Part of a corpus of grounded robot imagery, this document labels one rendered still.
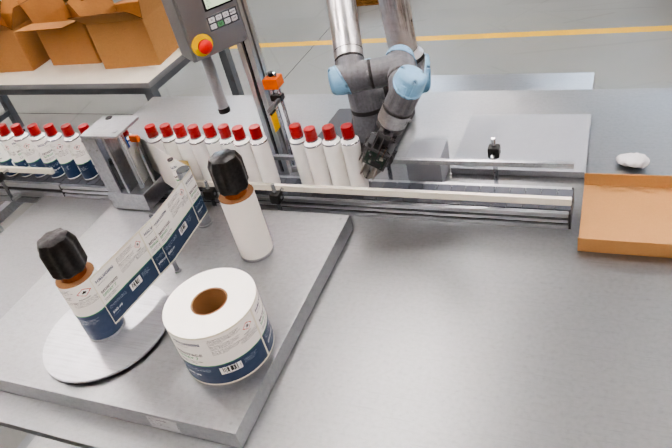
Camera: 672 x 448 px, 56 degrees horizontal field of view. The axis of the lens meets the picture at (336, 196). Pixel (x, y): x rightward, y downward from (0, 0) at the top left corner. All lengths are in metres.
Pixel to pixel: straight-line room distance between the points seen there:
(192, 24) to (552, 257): 1.07
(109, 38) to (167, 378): 2.29
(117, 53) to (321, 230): 2.05
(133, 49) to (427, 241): 2.16
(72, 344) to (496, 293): 0.99
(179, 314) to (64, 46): 2.60
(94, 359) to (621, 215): 1.28
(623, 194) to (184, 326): 1.11
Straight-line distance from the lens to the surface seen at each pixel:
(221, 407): 1.36
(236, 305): 1.32
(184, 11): 1.72
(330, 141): 1.69
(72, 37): 3.71
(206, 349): 1.31
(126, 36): 3.39
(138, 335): 1.57
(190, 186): 1.74
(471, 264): 1.56
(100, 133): 1.93
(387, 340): 1.42
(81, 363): 1.59
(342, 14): 1.67
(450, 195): 1.64
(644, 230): 1.65
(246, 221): 1.56
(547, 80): 2.30
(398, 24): 1.87
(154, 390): 1.45
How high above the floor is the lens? 1.89
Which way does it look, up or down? 35 degrees down
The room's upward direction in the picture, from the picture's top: 15 degrees counter-clockwise
